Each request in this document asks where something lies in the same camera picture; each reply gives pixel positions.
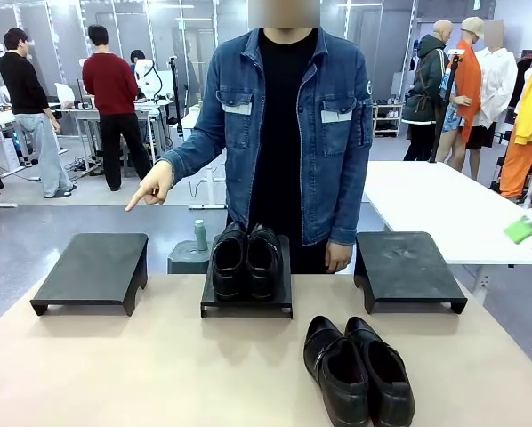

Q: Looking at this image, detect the person in black sweater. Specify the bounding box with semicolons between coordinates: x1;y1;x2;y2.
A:
0;28;77;199

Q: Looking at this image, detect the black metal shoe stand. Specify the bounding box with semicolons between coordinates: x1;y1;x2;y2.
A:
199;234;294;320
353;230;468;316
29;232;149;318

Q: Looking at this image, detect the person's right hand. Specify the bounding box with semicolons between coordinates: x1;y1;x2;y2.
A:
124;158;175;213

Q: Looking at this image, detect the mannequin in dark jacket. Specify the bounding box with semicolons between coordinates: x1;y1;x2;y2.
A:
401;20;455;162

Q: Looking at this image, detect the white background desk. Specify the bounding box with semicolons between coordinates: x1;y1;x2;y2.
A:
55;100;170;166

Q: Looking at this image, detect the mannequin in orange garment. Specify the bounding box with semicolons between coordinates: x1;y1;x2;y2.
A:
434;16;486;173

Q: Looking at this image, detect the person in denim jacket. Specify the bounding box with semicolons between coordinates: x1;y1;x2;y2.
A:
161;26;375;275

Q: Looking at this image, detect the grey-green bottle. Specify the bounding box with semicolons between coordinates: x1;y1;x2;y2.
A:
193;219;209;254

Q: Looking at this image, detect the person's left forearm denim sleeve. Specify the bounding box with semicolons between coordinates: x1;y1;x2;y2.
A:
327;146;375;246

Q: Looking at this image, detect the dark-haired seated person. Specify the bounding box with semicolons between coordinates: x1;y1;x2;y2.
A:
130;49;149;76

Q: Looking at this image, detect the grey plastic stool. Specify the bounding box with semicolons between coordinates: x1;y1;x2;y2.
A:
166;239;214;275

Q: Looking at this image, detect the person's right forearm denim sleeve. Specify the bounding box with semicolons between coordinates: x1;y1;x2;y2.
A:
161;126;228;181

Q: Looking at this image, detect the mannequin in white shirt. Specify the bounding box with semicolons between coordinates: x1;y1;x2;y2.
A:
465;20;520;181

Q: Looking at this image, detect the person in red sweater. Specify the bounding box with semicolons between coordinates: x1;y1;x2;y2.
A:
82;24;153;192

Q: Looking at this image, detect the white height-adjustable desk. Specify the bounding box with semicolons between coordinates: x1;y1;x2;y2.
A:
180;105;228;211

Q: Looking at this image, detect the person's left hand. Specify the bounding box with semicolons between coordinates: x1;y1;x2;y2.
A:
326;241;354;274

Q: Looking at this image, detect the wooden shoe rack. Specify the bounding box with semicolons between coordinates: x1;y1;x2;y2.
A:
371;102;403;139

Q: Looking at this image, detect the large white table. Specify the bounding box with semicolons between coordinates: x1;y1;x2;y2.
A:
363;159;532;309

